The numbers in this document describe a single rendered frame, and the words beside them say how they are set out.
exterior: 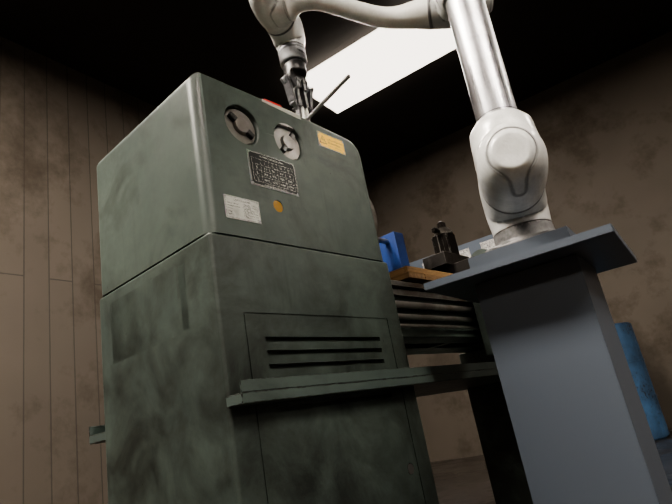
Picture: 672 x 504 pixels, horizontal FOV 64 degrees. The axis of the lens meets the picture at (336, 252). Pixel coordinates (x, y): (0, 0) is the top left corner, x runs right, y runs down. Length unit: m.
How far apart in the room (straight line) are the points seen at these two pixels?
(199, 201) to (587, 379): 0.92
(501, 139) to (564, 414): 0.62
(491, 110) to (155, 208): 0.82
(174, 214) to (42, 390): 2.24
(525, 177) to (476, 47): 0.38
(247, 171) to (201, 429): 0.56
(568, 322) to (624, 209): 3.86
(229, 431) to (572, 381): 0.75
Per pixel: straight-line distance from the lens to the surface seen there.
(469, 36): 1.50
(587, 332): 1.33
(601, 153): 5.32
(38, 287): 3.47
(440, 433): 5.50
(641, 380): 4.41
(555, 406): 1.35
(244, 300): 1.10
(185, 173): 1.22
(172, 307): 1.19
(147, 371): 1.26
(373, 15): 1.80
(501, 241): 1.46
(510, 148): 1.26
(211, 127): 1.24
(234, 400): 1.01
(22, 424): 3.28
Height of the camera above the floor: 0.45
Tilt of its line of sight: 18 degrees up
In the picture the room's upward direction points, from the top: 11 degrees counter-clockwise
